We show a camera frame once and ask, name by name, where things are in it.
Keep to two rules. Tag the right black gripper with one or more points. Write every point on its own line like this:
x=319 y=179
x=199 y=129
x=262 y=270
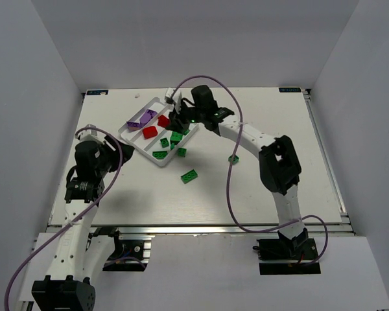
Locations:
x=178 y=120

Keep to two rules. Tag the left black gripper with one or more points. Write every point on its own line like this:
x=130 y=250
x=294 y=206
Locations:
x=117 y=150

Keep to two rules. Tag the red lego brick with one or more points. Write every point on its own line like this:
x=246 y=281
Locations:
x=163 y=121

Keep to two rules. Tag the green lego two-by-two brick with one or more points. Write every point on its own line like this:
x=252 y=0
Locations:
x=175 y=139

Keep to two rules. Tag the green lego square brick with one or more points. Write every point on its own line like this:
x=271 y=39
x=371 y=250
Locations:
x=164 y=142

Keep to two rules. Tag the purple arched lego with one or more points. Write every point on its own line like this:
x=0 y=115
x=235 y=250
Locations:
x=152 y=113

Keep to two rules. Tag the purple lego brick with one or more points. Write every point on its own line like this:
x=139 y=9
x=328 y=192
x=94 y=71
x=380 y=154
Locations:
x=133 y=126

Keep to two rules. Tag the red rounded lego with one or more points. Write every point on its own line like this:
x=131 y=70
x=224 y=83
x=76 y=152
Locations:
x=149 y=132

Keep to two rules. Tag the purple rounded lego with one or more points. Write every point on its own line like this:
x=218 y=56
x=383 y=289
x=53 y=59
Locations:
x=145 y=118

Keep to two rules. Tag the green long lego brick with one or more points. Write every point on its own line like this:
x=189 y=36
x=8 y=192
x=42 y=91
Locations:
x=189 y=176

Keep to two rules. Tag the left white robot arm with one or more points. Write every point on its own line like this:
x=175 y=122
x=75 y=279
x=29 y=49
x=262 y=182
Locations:
x=69 y=283

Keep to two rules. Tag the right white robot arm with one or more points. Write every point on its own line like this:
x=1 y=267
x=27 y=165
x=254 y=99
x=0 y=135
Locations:
x=279 y=167

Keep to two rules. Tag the white divided tray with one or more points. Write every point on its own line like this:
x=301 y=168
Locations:
x=147 y=146

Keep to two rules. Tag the left blue label sticker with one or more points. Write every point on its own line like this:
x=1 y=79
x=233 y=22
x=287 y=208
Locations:
x=97 y=92

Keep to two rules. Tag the blue label sticker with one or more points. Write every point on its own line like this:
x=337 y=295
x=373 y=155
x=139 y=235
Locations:
x=289 y=90
x=97 y=92

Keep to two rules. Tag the right blue label sticker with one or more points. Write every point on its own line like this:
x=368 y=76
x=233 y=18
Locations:
x=289 y=90

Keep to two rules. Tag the aluminium table frame rail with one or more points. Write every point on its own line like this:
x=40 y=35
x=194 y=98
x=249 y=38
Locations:
x=336 y=229

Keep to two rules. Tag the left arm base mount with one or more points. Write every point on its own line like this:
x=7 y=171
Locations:
x=130 y=254

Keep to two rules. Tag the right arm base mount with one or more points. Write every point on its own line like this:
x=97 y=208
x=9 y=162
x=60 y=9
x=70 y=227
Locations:
x=275 y=258

